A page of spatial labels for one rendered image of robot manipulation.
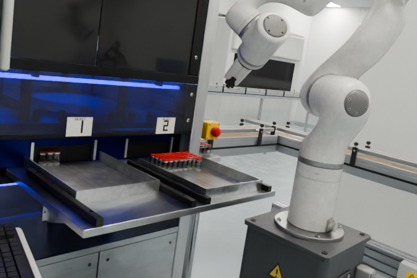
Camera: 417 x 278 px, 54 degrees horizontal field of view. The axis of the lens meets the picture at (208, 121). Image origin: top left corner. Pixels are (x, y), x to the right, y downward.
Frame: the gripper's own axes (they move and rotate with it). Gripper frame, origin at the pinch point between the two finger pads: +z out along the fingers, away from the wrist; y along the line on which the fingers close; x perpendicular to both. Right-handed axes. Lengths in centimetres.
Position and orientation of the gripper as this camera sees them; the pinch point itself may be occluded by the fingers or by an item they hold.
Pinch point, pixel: (233, 79)
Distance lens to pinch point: 125.5
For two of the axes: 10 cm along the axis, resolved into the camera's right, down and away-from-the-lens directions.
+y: -5.6, 7.3, -3.9
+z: -2.5, 3.0, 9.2
